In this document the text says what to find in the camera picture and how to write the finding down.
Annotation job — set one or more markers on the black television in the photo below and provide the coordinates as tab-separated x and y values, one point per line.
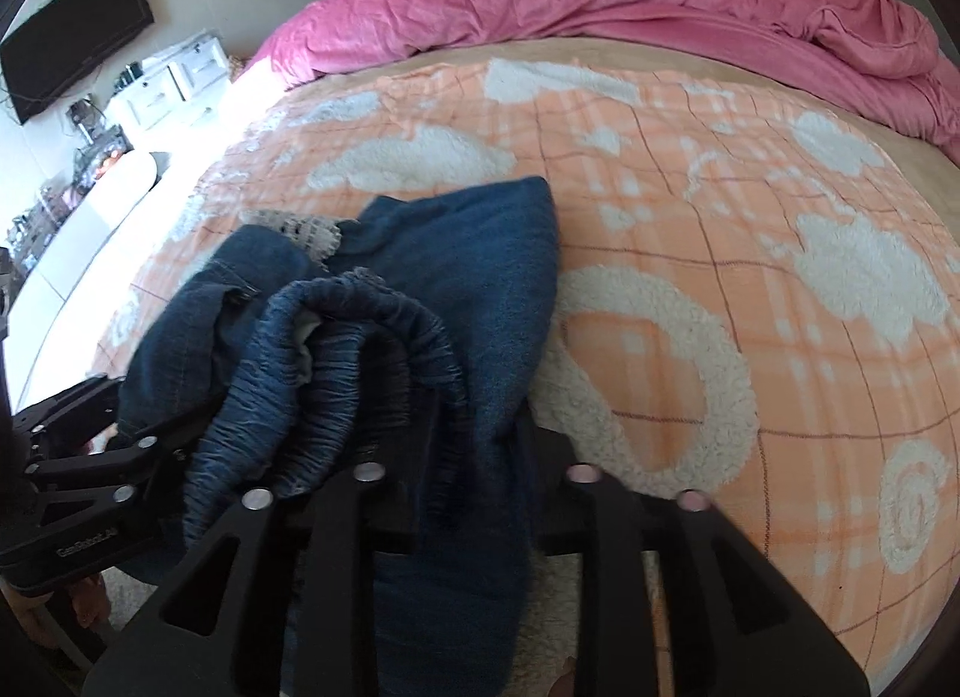
75	45

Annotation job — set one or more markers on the blue denim lace-trimmed garment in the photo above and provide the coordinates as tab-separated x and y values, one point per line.
480	277

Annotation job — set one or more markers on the pink duvet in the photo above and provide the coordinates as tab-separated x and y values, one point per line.
525	0

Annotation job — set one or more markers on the orange plaid fleece blanket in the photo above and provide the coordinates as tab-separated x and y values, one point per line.
675	217

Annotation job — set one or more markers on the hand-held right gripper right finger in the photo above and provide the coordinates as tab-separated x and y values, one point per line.
600	517

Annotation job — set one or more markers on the white drawer chest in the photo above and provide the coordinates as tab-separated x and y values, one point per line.
172	82

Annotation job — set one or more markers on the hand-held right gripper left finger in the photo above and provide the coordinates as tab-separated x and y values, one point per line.
337	517

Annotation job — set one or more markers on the white desk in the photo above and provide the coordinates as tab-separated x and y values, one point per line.
82	239

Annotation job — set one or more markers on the row of small desk items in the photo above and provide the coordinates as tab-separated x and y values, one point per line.
75	165

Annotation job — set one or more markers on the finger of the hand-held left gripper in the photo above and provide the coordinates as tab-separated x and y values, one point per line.
112	468
67	404

